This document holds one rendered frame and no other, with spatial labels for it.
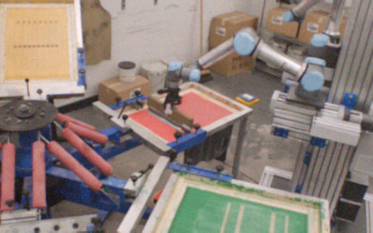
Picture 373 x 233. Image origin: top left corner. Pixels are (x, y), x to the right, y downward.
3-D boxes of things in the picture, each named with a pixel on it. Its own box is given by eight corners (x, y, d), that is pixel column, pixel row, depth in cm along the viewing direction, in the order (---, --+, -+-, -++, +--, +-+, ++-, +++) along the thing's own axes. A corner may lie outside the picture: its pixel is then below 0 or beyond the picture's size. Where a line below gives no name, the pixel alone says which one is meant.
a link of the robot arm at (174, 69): (180, 66, 233) (166, 63, 235) (178, 83, 238) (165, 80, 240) (183, 62, 239) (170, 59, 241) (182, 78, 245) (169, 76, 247)
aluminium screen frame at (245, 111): (192, 85, 309) (192, 80, 307) (252, 114, 274) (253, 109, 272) (107, 114, 258) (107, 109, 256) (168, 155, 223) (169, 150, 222)
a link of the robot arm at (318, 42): (304, 53, 272) (309, 34, 266) (315, 49, 281) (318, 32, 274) (320, 59, 265) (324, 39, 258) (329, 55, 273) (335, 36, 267)
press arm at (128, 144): (196, 116, 284) (197, 109, 281) (203, 119, 281) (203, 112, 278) (33, 186, 205) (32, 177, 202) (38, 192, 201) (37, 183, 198)
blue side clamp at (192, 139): (200, 136, 246) (201, 126, 242) (206, 139, 243) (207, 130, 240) (164, 153, 227) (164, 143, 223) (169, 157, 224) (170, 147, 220)
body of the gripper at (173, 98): (172, 108, 245) (174, 91, 239) (164, 103, 250) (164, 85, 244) (181, 105, 250) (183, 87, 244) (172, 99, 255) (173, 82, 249)
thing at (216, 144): (220, 149, 292) (225, 110, 276) (228, 154, 287) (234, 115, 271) (174, 173, 262) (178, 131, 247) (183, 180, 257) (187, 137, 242)
